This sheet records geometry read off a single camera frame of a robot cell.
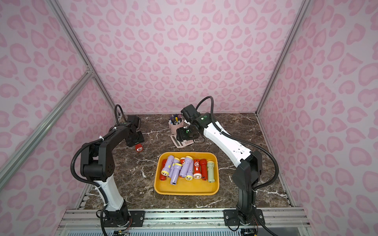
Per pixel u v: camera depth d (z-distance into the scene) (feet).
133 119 2.63
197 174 2.75
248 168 1.48
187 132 2.23
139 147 3.21
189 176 2.75
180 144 3.22
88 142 1.65
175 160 2.95
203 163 2.95
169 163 2.82
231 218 2.40
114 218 2.22
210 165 2.89
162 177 2.75
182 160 2.95
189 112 2.00
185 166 2.77
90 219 2.47
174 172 2.76
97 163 1.68
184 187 2.74
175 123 3.25
